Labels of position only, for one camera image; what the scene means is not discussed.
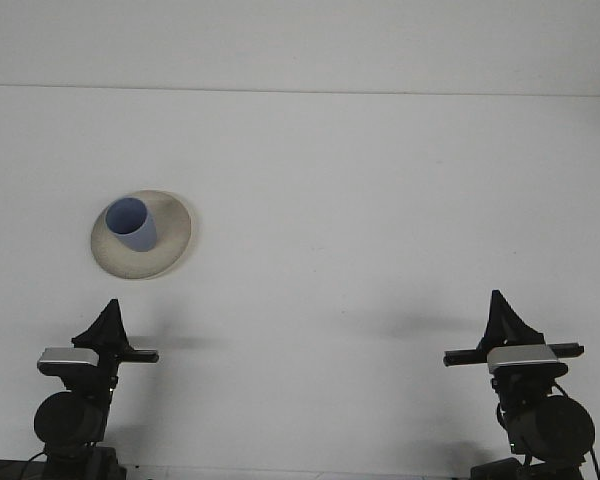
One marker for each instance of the pale blue cup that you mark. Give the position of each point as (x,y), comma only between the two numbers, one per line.
(135,227)

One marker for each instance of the pale round plate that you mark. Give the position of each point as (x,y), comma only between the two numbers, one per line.
(167,235)

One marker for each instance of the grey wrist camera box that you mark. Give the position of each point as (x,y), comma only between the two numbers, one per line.
(67,357)
(522,357)

